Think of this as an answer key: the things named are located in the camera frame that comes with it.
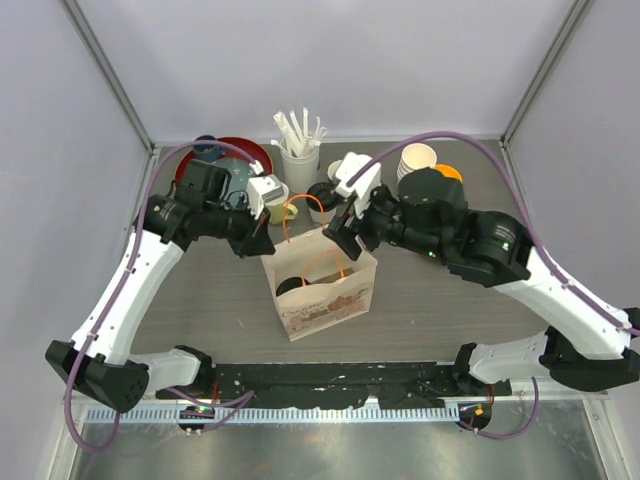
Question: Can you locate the orange bowl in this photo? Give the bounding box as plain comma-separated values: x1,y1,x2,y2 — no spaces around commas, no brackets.
434,164,463,182

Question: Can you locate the stack of white paper cups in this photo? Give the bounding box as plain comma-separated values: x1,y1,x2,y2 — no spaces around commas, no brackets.
396,143,438,182

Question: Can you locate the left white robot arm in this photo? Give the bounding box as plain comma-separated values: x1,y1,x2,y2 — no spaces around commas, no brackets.
45,160,282,414

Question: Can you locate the dark green mug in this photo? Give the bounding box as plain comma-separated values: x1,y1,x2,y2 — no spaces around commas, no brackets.
327,160,342,185

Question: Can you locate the blue mug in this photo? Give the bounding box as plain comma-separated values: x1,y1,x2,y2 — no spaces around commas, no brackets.
192,135,226,163

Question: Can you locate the blue grey plate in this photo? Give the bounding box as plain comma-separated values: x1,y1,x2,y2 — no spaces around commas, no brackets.
214,157,256,193

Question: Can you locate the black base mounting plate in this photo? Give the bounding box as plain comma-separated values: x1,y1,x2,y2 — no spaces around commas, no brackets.
179,362,512,410

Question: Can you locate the brown cardboard cup carrier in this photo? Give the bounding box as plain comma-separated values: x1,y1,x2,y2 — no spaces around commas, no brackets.
310,269,354,285

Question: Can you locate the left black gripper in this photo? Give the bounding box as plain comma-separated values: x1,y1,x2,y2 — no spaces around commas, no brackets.
204,194,277,259

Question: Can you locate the purple cable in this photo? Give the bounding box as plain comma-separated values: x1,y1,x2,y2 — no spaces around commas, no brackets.
349,131,640,440
63,139,265,455

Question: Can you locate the white straw holder cup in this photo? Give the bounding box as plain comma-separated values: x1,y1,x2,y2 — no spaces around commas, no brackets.
278,142,320,193

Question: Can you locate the red round tray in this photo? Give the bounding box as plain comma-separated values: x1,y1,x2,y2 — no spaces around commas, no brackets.
174,137,273,182

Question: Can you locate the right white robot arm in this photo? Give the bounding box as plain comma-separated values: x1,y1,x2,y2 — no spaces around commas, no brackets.
324,167,639,395

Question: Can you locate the printed paper takeout bag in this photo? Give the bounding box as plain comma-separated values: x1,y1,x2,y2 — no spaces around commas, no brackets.
261,225,378,341

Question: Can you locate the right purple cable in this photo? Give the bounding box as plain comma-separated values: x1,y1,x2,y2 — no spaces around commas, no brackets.
349,131,640,440

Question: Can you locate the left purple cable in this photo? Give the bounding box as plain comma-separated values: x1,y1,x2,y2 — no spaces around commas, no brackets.
63,139,265,455

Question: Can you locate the yellow mug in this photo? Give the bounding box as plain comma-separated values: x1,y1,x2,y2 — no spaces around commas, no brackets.
266,193,299,225

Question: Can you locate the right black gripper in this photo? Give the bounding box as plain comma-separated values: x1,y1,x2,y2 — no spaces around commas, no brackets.
323,182,447,261

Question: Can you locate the black lid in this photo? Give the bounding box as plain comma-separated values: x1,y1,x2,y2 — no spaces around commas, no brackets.
275,276,311,297
306,182,342,212

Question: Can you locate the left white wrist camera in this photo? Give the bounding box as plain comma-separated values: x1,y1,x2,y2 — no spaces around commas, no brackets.
246,174,288,219

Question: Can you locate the wrapped white straw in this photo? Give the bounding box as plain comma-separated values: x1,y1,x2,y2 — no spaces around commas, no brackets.
272,107,327,158

